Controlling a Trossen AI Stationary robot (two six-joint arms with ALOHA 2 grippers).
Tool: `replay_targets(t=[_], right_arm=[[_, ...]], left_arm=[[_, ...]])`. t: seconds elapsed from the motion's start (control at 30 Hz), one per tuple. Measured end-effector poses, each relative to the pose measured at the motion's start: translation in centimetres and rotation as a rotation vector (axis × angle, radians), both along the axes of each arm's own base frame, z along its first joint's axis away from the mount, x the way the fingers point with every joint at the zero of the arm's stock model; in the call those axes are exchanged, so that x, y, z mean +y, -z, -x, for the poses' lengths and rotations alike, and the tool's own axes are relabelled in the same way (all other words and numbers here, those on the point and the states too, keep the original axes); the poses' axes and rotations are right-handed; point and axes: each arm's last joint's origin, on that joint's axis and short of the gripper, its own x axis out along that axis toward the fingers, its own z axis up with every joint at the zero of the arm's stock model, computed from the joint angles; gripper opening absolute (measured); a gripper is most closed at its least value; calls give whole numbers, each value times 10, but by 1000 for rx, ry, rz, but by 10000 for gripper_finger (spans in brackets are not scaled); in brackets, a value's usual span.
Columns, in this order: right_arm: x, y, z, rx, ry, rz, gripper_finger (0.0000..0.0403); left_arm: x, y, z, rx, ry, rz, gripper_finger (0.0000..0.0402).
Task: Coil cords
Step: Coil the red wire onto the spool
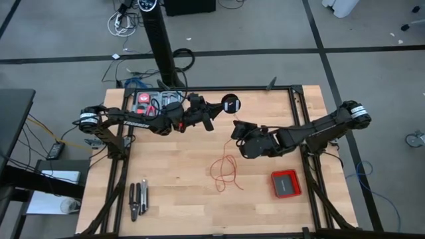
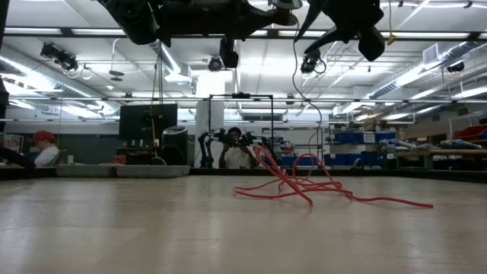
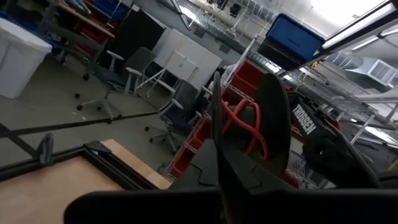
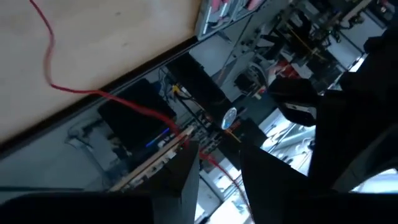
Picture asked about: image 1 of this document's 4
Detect white flat device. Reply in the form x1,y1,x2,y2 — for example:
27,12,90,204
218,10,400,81
41,169,82,185

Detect black desk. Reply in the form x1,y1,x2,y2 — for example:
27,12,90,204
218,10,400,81
0,88,86,239

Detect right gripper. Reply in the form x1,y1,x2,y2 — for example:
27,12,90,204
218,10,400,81
231,119,280,159

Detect red-handled pliers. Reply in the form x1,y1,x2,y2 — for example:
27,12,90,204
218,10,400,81
136,104,159,117

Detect red wire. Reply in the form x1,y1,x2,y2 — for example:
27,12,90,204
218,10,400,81
209,112,245,193

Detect blue floor cable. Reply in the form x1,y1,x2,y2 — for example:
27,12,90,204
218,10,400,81
124,76,151,89
344,160,402,233

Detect black wire spool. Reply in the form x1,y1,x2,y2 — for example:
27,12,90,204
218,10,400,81
220,93,242,115

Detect black box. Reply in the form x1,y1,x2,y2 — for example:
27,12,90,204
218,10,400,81
164,0,217,17

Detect black power adapter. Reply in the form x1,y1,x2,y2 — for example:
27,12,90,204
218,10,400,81
46,141,66,161

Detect red tray with dark base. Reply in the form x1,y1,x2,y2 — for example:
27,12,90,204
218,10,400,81
270,169,303,199

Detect white sheet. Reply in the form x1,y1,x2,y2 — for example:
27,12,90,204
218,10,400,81
25,191,82,216

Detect white power strip with cables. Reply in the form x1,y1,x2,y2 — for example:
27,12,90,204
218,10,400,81
107,9,138,38

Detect yellow cable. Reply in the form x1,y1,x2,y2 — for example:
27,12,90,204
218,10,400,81
26,114,94,152

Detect clear plastic cup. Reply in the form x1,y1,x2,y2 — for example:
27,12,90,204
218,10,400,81
59,197,82,214

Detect black coiled floor cable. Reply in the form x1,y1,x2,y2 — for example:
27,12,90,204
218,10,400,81
172,47,197,72

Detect white plastic object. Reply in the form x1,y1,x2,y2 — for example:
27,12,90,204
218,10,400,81
321,0,361,19

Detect grey tool kit case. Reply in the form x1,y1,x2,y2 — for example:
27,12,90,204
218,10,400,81
131,90,185,116

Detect small silver hammer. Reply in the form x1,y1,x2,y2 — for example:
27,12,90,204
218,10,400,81
161,92,179,104

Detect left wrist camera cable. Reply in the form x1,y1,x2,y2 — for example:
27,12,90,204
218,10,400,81
172,67,189,104

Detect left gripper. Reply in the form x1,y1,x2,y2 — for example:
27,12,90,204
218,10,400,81
164,93,228,135

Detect black aluminium table frame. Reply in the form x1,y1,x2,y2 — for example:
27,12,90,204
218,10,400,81
78,76,425,239

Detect grey caster wheel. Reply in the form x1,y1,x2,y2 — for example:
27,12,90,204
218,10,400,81
404,130,425,149

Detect black wire stripper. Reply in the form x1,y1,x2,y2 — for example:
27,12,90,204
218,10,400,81
128,182,142,222

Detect black tower fan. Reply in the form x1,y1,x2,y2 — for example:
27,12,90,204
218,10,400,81
137,0,187,90

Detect red tape measure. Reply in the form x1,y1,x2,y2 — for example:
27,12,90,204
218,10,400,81
137,92,152,106

